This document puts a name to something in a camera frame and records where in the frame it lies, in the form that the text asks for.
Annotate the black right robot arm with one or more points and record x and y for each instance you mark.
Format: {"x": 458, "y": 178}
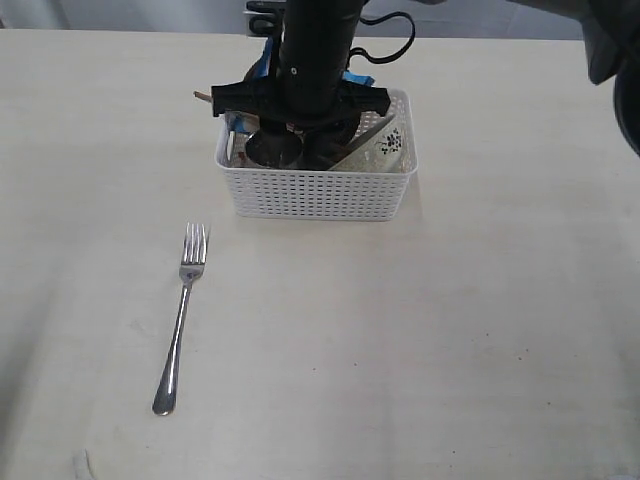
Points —
{"x": 306, "y": 32}

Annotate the wooden chopstick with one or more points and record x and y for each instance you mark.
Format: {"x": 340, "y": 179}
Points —
{"x": 203, "y": 97}

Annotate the blue chips bag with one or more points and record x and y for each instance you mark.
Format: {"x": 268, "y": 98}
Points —
{"x": 244, "y": 123}

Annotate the stainless steel cup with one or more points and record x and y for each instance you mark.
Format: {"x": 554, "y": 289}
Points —
{"x": 274, "y": 151}

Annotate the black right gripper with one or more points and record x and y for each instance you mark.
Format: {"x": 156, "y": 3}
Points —
{"x": 271, "y": 100}

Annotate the white plastic woven basket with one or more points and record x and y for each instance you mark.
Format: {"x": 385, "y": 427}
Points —
{"x": 321, "y": 195}

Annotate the speckled ceramic bowl with flowers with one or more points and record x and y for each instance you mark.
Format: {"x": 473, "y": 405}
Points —
{"x": 379, "y": 155}

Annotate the silver table knife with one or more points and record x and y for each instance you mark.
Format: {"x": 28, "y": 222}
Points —
{"x": 368, "y": 134}

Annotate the brown wooden plate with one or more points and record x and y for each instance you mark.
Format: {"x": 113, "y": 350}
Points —
{"x": 321, "y": 145}

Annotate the silver metal fork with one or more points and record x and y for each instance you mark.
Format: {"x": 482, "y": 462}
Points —
{"x": 191, "y": 269}

